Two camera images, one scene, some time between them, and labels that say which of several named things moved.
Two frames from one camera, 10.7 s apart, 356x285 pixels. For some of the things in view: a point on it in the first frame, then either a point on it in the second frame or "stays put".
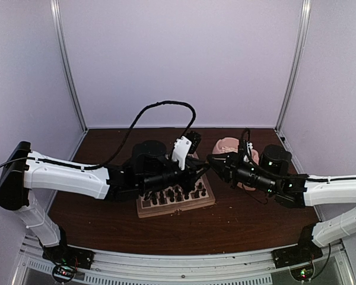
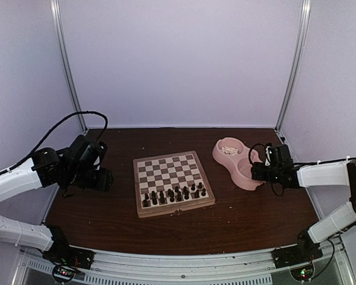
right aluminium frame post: [302, 38] stays put
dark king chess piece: [172, 199] stays put
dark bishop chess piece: [161, 200] stays put
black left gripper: [194, 165] to [103, 183]
